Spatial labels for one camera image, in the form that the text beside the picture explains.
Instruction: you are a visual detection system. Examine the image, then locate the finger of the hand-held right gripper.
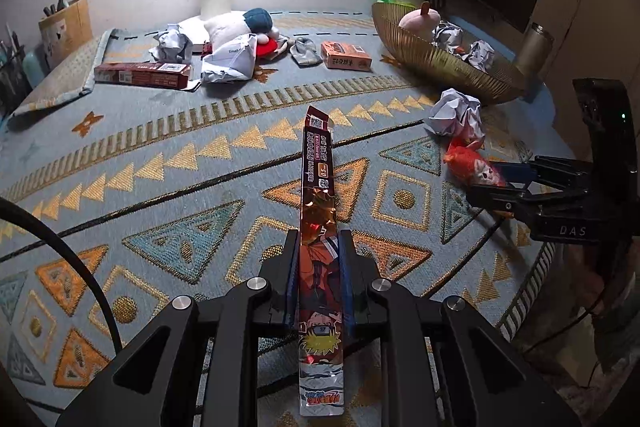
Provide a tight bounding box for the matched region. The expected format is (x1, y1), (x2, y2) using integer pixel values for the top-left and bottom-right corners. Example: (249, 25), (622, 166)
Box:
(465, 186), (547, 219)
(492, 155), (594, 196)

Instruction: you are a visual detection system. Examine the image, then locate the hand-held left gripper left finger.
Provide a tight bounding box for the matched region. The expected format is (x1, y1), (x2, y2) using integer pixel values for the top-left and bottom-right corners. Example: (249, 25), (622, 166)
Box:
(55, 229), (301, 427)

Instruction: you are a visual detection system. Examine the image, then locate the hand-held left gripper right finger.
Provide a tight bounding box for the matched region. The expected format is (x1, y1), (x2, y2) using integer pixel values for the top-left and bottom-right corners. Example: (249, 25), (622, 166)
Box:
(339, 229), (583, 427)

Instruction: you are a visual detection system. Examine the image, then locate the orange snack packet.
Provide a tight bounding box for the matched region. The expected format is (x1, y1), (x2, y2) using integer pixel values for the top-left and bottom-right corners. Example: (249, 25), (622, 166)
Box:
(442, 139), (508, 188)

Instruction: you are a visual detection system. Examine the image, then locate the long cartoon print box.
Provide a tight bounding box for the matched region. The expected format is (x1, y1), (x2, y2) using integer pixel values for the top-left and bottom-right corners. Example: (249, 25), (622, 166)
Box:
(296, 105), (347, 418)

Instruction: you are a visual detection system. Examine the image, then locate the gold ribbed bowl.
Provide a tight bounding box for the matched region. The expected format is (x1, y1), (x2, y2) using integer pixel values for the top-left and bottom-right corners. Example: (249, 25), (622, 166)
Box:
(371, 2), (531, 106)

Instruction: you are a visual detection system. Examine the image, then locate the large white paper ball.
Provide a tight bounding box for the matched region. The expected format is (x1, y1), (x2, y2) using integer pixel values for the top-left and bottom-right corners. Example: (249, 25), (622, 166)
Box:
(432, 21), (466, 50)

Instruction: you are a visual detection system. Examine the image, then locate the metal tumbler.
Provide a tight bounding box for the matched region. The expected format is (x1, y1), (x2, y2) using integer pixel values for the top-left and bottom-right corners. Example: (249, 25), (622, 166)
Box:
(515, 22), (556, 78)

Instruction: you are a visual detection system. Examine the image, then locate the patterned blue table mat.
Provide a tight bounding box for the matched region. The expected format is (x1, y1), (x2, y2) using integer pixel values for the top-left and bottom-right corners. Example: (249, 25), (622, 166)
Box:
(0, 9), (556, 427)

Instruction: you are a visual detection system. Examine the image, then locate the pink plush toy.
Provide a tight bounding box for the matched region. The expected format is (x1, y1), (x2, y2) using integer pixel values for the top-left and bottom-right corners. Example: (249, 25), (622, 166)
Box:
(398, 2), (442, 32)

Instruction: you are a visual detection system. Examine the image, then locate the small orange box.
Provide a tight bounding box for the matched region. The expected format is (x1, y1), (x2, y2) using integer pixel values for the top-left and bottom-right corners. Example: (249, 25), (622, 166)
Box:
(320, 40), (373, 72)

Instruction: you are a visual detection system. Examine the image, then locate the flattened crumpled printed paper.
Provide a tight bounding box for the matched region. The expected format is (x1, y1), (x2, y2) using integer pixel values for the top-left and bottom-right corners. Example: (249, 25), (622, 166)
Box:
(201, 33), (258, 84)

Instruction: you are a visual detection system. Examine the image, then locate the grey sock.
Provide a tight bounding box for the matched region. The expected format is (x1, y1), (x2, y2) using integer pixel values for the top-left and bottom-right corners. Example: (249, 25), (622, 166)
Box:
(289, 36), (323, 68)

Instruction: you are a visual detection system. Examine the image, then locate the red box with barcode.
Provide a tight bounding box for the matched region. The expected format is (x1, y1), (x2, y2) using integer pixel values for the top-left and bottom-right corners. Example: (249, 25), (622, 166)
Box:
(94, 61), (202, 92)

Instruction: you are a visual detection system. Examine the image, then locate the white plush toy blue hat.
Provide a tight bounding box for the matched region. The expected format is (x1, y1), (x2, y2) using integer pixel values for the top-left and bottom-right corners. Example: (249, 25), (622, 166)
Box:
(202, 7), (281, 58)

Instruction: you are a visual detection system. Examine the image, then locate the cardboard box with tools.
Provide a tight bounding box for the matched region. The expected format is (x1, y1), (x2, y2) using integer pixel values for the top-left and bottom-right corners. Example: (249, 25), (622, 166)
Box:
(38, 0), (95, 65)

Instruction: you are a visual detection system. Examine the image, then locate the light blue bottle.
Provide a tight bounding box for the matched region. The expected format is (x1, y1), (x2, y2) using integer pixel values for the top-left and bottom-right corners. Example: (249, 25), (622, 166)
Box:
(22, 49), (48, 88)

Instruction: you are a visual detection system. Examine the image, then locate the black mesh pen holder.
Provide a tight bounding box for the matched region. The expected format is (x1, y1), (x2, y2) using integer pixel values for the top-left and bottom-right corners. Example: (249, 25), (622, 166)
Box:
(0, 42), (27, 108)

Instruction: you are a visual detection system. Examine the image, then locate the black cable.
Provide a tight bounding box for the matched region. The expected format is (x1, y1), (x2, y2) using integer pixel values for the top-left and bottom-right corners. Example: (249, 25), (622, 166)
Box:
(0, 196), (125, 360)

